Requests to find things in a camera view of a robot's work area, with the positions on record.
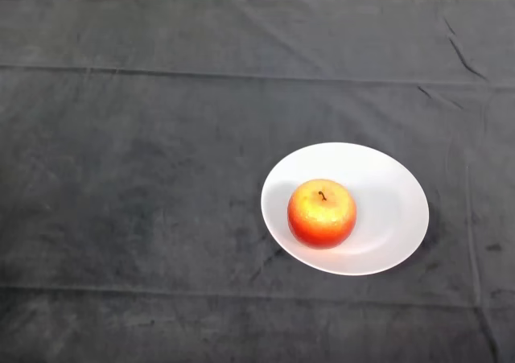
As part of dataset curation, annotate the black table cloth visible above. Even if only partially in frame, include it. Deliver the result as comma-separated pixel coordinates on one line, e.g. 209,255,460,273
0,0,515,363

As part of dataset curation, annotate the red yellow apple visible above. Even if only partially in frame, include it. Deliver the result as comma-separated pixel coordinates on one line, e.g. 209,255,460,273
286,178,358,250

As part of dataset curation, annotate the white round plate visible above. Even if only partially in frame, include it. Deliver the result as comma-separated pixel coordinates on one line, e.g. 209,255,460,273
260,142,431,277

